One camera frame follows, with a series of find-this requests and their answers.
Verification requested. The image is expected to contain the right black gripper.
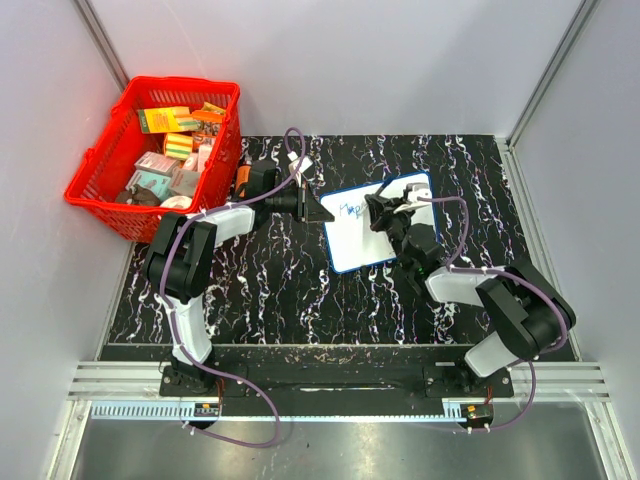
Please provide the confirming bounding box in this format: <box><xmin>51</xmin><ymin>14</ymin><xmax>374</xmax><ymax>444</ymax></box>
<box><xmin>368</xmin><ymin>194</ymin><xmax>417</xmax><ymax>271</ymax></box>

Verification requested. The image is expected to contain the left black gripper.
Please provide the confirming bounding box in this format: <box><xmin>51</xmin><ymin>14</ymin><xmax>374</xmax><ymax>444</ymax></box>
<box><xmin>266</xmin><ymin>182</ymin><xmax>334</xmax><ymax>225</ymax></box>

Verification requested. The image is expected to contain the blue-framed whiteboard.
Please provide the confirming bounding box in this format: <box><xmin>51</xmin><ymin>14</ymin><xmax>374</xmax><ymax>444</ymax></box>
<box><xmin>320</xmin><ymin>171</ymin><xmax>439</xmax><ymax>274</ymax></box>

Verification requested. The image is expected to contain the white marker with blue cap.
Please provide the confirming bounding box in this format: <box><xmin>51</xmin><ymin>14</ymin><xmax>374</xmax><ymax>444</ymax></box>
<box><xmin>374</xmin><ymin>176</ymin><xmax>395</xmax><ymax>197</ymax></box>

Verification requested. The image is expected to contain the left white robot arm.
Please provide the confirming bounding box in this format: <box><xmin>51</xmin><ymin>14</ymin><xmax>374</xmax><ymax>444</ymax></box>
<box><xmin>143</xmin><ymin>157</ymin><xmax>335</xmax><ymax>396</ymax></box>

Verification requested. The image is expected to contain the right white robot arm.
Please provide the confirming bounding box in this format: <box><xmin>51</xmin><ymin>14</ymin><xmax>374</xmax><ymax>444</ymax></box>
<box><xmin>365</xmin><ymin>183</ymin><xmax>577</xmax><ymax>396</ymax></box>

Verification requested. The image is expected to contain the orange pump bottle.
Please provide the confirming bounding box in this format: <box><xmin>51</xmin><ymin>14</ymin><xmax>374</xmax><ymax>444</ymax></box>
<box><xmin>233</xmin><ymin>160</ymin><xmax>252</xmax><ymax>201</ymax></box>

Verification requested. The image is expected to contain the white tape roll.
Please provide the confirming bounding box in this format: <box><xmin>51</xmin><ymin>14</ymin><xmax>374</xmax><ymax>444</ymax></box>
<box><xmin>160</xmin><ymin>195</ymin><xmax>192</xmax><ymax>210</ymax></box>

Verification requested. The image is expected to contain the orange snack packet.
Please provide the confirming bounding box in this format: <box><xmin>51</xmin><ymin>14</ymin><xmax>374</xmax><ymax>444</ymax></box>
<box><xmin>192</xmin><ymin>102</ymin><xmax>226</xmax><ymax>136</ymax></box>

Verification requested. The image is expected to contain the striped yellow sponge pack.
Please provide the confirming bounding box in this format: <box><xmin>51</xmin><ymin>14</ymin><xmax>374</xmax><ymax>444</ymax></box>
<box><xmin>163</xmin><ymin>133</ymin><xmax>193</xmax><ymax>159</ymax></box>

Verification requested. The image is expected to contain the teal white box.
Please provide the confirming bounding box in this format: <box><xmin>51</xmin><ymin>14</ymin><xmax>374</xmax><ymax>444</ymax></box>
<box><xmin>126</xmin><ymin>170</ymin><xmax>171</xmax><ymax>202</ymax></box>

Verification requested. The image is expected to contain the red plastic shopping basket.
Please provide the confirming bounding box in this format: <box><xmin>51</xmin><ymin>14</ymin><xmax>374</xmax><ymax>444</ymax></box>
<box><xmin>64</xmin><ymin>76</ymin><xmax>242</xmax><ymax>243</ymax></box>

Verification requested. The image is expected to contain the yellow green box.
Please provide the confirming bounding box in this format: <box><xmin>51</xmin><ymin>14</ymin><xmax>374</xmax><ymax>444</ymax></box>
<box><xmin>137</xmin><ymin>106</ymin><xmax>194</xmax><ymax>134</ymax></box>

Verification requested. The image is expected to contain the pink white box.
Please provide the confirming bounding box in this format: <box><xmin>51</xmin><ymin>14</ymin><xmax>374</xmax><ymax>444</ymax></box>
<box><xmin>134</xmin><ymin>151</ymin><xmax>180</xmax><ymax>177</ymax></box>

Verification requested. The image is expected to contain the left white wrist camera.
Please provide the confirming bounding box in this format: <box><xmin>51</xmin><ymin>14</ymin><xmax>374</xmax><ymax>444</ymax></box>
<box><xmin>288</xmin><ymin>152</ymin><xmax>313</xmax><ymax>184</ymax></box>

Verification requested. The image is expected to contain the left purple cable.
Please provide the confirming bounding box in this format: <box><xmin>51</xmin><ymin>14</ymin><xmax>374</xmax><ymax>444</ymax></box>
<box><xmin>158</xmin><ymin>127</ymin><xmax>307</xmax><ymax>448</ymax></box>

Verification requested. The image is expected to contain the purple cable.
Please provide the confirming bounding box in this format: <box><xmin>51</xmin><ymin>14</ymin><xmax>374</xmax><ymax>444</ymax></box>
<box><xmin>417</xmin><ymin>195</ymin><xmax>569</xmax><ymax>432</ymax></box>
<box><xmin>158</xmin><ymin>127</ymin><xmax>307</xmax><ymax>448</ymax></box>

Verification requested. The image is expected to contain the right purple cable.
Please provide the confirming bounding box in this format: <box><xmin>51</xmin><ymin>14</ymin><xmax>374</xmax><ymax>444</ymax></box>
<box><xmin>417</xmin><ymin>195</ymin><xmax>569</xmax><ymax>432</ymax></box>

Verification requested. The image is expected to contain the aluminium frame rail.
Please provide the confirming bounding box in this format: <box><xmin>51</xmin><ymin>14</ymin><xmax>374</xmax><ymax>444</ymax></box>
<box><xmin>68</xmin><ymin>362</ymin><xmax>610</xmax><ymax>423</ymax></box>

